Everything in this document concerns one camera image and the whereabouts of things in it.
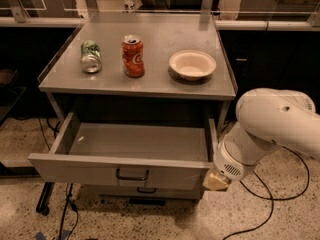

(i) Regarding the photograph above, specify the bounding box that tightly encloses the white paper bowl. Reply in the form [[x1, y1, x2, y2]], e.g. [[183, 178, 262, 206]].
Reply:
[[169, 50, 217, 81]]

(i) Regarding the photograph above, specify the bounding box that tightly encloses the grey top drawer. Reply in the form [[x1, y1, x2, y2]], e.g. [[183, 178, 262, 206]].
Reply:
[[29, 113, 216, 190]]

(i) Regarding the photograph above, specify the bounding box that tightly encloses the grey drawer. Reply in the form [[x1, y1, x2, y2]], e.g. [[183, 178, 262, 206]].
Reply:
[[89, 185, 203, 200], [29, 113, 216, 190]]

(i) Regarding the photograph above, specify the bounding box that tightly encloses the grey metal drawer cabinet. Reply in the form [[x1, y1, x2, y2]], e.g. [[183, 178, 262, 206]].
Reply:
[[37, 11, 239, 206]]

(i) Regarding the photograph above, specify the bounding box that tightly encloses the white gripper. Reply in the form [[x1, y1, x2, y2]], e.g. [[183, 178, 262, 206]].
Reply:
[[203, 137, 256, 191]]

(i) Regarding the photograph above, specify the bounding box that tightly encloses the blue tape piece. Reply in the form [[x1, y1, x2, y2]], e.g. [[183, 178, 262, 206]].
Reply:
[[35, 231, 47, 240]]

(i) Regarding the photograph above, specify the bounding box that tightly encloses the black wheeled stand leg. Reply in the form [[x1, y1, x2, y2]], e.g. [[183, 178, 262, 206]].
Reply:
[[36, 182, 54, 216]]

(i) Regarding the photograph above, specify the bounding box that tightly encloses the black cable under cabinet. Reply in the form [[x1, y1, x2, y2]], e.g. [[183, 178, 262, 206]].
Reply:
[[38, 117, 80, 240]]

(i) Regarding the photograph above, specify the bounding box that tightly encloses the grey bottom drawer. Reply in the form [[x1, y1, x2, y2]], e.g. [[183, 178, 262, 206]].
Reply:
[[89, 185, 203, 200]]

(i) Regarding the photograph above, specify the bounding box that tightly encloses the red cola can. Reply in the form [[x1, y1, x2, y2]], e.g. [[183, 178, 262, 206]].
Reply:
[[122, 34, 145, 78]]

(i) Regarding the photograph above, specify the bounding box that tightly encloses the clear plastic water bottle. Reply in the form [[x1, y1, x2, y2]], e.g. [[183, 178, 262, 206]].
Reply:
[[124, 0, 135, 12]]

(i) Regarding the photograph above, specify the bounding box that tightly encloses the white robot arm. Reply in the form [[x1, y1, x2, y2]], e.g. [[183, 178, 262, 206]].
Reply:
[[203, 88, 320, 191]]

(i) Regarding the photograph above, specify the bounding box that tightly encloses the white horizontal rail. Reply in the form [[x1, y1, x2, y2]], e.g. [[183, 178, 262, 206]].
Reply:
[[0, 16, 320, 32]]

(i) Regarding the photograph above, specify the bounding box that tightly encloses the green crushed soda can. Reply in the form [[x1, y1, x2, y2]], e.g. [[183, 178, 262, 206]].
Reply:
[[80, 40, 102, 73]]

